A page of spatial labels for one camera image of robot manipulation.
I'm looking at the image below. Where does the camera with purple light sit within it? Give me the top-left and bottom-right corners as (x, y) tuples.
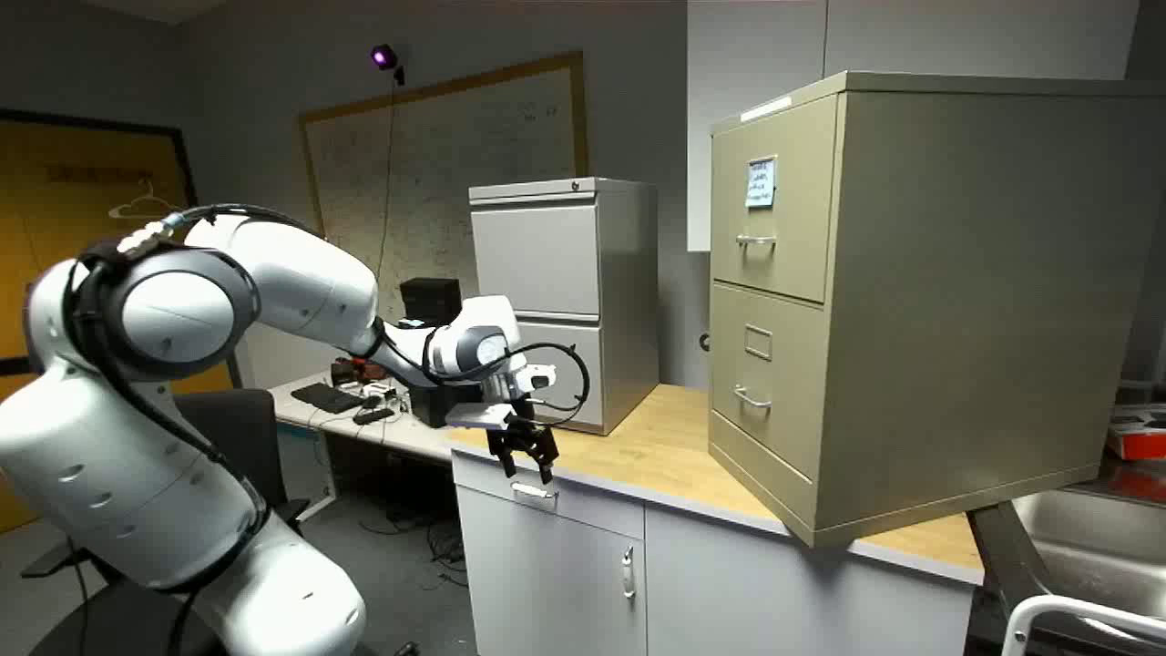
(365, 40), (413, 87)

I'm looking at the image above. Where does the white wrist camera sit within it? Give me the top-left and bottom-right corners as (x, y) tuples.
(507, 357), (564, 399)

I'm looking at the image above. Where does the red desk clutter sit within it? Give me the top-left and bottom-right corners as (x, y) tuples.
(331, 344), (394, 386)

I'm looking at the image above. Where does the white drawer label card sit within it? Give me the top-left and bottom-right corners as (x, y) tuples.
(744, 152), (785, 214)

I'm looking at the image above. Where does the white desk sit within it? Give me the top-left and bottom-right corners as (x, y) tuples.
(266, 366), (469, 466)

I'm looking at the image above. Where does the beige metal filing cabinet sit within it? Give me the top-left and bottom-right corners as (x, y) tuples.
(706, 67), (1166, 553)

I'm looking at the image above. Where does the yellow door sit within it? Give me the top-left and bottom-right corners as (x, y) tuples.
(0, 106), (240, 539)

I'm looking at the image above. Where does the white metal tube frame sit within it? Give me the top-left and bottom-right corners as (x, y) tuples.
(995, 589), (1166, 656)

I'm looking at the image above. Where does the white coat hanger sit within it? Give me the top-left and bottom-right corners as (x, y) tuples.
(106, 177), (185, 227)

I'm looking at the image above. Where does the black keyboard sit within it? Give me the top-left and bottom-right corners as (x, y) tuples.
(288, 378), (367, 416)

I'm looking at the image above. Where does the grey metal filing cabinet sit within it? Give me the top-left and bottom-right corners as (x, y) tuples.
(465, 173), (667, 437)

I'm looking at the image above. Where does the wood framed whiteboard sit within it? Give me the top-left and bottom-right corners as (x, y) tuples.
(297, 47), (595, 331)

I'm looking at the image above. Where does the beige drawer with label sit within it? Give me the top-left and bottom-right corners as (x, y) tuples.
(706, 91), (846, 307)

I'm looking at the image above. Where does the white counter base cabinet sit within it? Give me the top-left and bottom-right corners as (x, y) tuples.
(448, 449), (980, 656)

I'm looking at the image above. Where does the red container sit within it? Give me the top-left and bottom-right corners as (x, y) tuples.
(1104, 416), (1166, 502)

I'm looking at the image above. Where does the stainless steel sink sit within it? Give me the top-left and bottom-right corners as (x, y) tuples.
(970, 484), (1166, 656)

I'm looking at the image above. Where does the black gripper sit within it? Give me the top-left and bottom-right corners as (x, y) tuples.
(485, 416), (563, 489)

